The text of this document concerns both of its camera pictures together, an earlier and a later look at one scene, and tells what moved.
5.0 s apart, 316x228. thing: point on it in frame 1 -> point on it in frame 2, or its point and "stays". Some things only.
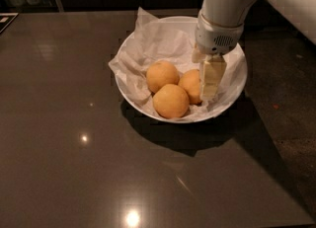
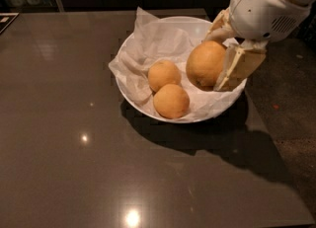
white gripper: x=215 y=38 -> x=263 y=8
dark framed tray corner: x=6 y=18 stays
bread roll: x=171 y=101 stays
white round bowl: x=156 y=73 stays
